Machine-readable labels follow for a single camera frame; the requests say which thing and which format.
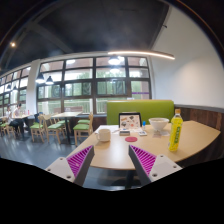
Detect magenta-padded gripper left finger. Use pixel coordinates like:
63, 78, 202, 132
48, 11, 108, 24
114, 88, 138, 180
44, 145, 96, 187

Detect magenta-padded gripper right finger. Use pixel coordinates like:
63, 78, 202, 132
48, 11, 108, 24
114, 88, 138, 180
128, 144, 184, 187

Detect yellow drink bottle orange cap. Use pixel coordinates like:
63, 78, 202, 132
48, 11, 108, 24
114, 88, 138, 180
168, 108, 184, 153

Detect flat round red coaster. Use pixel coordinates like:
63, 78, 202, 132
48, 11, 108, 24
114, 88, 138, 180
124, 135, 139, 143

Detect white bowl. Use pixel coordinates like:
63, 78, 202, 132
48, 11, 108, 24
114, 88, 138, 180
148, 117, 170, 132

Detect wooden chairs with green seats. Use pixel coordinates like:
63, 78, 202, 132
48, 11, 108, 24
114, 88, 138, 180
0, 111, 95, 147

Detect wooden dining table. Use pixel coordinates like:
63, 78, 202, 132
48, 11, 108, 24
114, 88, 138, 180
50, 111, 83, 145

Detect white ribbed mug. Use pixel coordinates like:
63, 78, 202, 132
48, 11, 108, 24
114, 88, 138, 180
95, 128, 112, 143

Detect black tablet with stickers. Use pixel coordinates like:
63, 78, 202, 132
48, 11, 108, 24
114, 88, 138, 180
118, 112, 143, 131

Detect green upholstered bench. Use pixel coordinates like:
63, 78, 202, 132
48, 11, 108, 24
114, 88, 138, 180
106, 99, 176, 126

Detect person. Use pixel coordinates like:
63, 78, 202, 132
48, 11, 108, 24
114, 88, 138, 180
13, 102, 30, 129
5, 104, 21, 135

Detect black pendant lamps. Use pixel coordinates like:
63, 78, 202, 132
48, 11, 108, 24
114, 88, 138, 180
6, 54, 123, 92

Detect long curved linear light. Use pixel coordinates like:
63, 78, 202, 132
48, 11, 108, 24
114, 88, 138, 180
107, 50, 176, 61

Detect dark-framed window wall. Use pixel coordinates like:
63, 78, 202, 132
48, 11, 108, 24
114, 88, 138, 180
0, 55, 153, 116

